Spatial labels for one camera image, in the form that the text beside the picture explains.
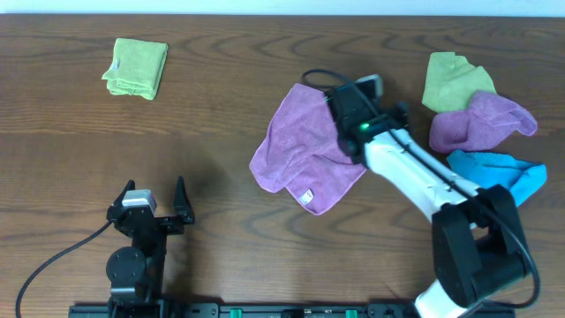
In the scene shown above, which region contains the crumpled purple cloth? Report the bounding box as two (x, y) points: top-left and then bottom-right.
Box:
(429, 91), (538, 154)

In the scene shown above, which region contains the purple cloth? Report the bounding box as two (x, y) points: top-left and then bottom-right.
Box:
(429, 91), (538, 154)
(249, 83), (366, 216)

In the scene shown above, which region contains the crumpled green cloth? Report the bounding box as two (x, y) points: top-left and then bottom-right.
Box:
(422, 52), (496, 113)

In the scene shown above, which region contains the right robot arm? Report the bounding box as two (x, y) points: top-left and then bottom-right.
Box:
(325, 80), (540, 317)

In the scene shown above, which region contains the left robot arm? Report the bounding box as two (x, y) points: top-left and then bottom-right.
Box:
(106, 177), (195, 306)

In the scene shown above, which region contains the crumpled blue cloth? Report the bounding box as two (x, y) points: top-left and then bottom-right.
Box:
(447, 150), (547, 207)

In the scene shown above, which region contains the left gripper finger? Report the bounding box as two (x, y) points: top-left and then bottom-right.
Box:
(173, 176), (193, 217)
(115, 179), (135, 206)

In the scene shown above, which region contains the folded green cloth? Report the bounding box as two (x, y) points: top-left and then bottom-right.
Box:
(102, 38), (169, 101)

